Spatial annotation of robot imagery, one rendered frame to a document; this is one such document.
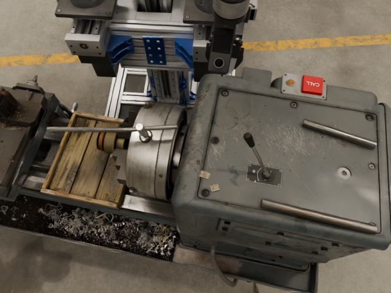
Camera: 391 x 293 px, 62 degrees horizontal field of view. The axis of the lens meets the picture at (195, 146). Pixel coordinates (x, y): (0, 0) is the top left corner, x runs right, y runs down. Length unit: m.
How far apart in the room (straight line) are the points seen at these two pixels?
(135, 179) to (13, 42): 2.38
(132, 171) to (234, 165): 0.30
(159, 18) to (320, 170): 0.91
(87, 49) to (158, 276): 1.34
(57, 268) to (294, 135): 1.70
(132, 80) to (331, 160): 1.69
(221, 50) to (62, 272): 1.78
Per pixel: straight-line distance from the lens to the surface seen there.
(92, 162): 1.34
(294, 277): 1.59
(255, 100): 0.99
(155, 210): 1.25
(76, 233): 1.64
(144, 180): 0.98
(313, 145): 0.96
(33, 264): 2.30
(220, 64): 0.72
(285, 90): 1.03
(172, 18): 1.45
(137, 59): 1.60
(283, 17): 3.11
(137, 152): 0.95
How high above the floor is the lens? 2.07
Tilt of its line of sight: 65 degrees down
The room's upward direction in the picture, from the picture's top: straight up
